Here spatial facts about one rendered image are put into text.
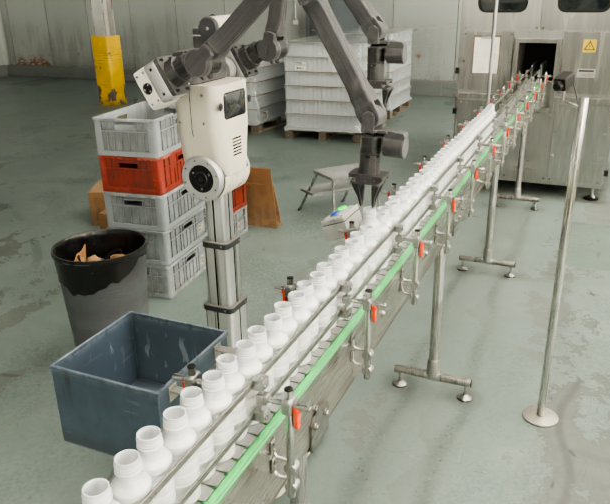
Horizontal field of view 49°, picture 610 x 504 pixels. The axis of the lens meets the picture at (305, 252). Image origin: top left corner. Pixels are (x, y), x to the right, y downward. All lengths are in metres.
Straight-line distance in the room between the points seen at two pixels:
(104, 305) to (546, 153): 4.21
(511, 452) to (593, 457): 0.32
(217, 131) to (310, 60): 6.13
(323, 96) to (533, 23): 3.08
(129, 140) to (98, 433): 2.48
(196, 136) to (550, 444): 1.90
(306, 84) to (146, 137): 4.66
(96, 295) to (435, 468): 1.69
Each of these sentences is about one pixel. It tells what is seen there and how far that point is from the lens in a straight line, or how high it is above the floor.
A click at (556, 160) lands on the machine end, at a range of 6.23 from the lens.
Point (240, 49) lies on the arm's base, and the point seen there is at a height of 1.58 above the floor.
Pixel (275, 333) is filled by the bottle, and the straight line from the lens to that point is 1.34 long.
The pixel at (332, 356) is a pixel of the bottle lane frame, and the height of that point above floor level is 0.98.
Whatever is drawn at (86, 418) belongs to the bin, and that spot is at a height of 0.82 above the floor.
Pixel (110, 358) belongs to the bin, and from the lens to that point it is 1.89.
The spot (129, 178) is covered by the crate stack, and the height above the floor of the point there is 0.76.
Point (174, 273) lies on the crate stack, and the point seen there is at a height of 0.15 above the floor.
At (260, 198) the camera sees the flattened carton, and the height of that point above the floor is 0.25.
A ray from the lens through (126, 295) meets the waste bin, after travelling 3.27.
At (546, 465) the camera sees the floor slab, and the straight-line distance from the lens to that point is 2.93.
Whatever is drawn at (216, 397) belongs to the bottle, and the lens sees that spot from 1.17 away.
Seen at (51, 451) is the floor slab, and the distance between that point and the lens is 3.07.
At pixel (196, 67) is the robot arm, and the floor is 1.57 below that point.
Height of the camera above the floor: 1.78
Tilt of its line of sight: 22 degrees down
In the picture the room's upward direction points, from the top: 1 degrees counter-clockwise
